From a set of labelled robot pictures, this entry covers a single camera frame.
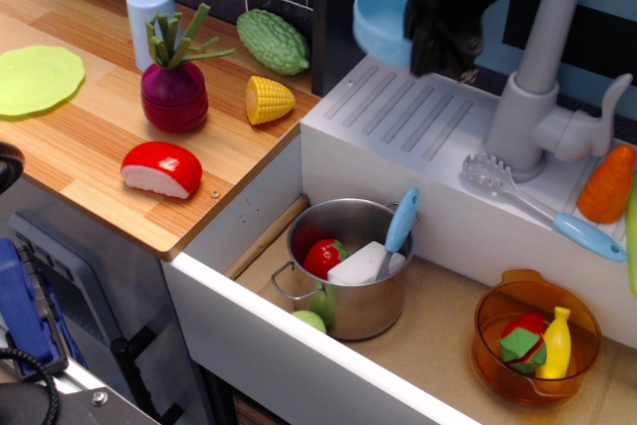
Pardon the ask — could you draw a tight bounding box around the orange transparent bowl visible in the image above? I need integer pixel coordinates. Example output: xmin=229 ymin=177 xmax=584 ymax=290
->
xmin=472 ymin=270 xmax=601 ymax=405

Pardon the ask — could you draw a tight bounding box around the yellow toy corn half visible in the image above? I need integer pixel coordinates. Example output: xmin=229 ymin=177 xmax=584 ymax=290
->
xmin=245 ymin=76 xmax=297 ymax=125

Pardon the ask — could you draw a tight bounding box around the green toy apple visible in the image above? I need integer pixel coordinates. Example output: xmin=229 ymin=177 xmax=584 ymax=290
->
xmin=292 ymin=311 xmax=327 ymax=334

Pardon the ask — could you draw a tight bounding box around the light blue plastic cup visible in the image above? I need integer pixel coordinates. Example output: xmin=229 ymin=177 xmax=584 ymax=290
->
xmin=125 ymin=0 xmax=176 ymax=72

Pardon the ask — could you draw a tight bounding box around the blue handled spatula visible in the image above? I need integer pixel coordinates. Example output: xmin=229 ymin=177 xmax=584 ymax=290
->
xmin=375 ymin=187 xmax=420 ymax=281

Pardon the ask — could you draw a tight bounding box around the red toy pepper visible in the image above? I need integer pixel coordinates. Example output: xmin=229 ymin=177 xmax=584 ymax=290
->
xmin=303 ymin=238 xmax=349 ymax=280

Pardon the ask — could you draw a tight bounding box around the yellow toy bottle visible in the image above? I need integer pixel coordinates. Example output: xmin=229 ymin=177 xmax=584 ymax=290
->
xmin=535 ymin=307 xmax=571 ymax=380

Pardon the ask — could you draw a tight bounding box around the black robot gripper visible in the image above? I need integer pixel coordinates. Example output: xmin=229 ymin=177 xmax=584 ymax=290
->
xmin=404 ymin=0 xmax=497 ymax=84

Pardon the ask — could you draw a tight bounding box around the green toy bitter gourd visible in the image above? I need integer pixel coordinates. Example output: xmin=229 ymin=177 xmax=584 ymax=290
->
xmin=236 ymin=9 xmax=311 ymax=76

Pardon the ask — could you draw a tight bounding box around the light blue plastic bowl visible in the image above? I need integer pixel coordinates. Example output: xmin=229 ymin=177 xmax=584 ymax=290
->
xmin=352 ymin=0 xmax=413 ymax=68

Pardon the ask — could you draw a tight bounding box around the grey pasta spoon blue handle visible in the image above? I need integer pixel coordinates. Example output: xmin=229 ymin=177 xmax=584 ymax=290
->
xmin=462 ymin=152 xmax=628 ymax=263

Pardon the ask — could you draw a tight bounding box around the red green toy strawberry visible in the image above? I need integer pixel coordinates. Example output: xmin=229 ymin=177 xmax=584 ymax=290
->
xmin=499 ymin=312 xmax=546 ymax=375

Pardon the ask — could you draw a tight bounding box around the lime green plastic plate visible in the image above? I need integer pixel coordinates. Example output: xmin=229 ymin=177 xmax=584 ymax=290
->
xmin=1 ymin=46 xmax=86 ymax=116

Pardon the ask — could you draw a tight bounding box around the orange toy carrot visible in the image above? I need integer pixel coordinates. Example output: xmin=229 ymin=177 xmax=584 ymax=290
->
xmin=577 ymin=144 xmax=636 ymax=224

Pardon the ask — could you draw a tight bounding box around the purple toy beet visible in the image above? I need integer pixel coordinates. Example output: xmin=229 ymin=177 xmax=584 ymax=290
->
xmin=140 ymin=3 xmax=235 ymax=132

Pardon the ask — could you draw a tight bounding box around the green toy vegetable at edge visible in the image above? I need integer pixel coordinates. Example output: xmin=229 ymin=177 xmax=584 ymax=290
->
xmin=625 ymin=181 xmax=637 ymax=297

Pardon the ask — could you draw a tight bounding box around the white toy sink unit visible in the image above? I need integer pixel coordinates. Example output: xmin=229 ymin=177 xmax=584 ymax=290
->
xmin=164 ymin=58 xmax=636 ymax=424

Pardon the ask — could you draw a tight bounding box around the blue clamp tool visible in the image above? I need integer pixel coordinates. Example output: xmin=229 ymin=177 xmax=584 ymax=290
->
xmin=1 ymin=238 xmax=86 ymax=373

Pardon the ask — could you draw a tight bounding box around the black cable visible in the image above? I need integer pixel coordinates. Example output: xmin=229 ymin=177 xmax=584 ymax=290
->
xmin=0 ymin=347 xmax=61 ymax=425

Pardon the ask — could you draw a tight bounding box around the stainless steel pot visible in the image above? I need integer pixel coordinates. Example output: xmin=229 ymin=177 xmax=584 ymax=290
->
xmin=272 ymin=198 xmax=414 ymax=340

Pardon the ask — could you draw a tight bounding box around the black oven door handle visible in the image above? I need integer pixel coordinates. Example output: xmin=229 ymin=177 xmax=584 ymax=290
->
xmin=109 ymin=326 xmax=183 ymax=425

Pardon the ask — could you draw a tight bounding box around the grey toy faucet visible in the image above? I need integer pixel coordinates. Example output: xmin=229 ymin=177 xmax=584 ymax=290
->
xmin=485 ymin=0 xmax=633 ymax=182

